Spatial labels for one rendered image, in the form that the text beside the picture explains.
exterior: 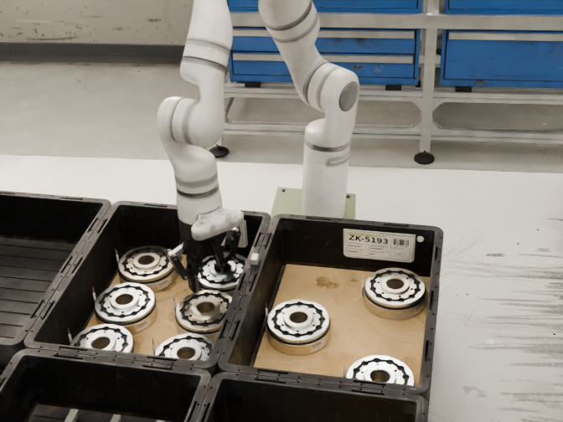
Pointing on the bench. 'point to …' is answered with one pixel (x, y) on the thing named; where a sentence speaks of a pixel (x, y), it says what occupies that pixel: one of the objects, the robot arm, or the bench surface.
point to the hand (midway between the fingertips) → (207, 279)
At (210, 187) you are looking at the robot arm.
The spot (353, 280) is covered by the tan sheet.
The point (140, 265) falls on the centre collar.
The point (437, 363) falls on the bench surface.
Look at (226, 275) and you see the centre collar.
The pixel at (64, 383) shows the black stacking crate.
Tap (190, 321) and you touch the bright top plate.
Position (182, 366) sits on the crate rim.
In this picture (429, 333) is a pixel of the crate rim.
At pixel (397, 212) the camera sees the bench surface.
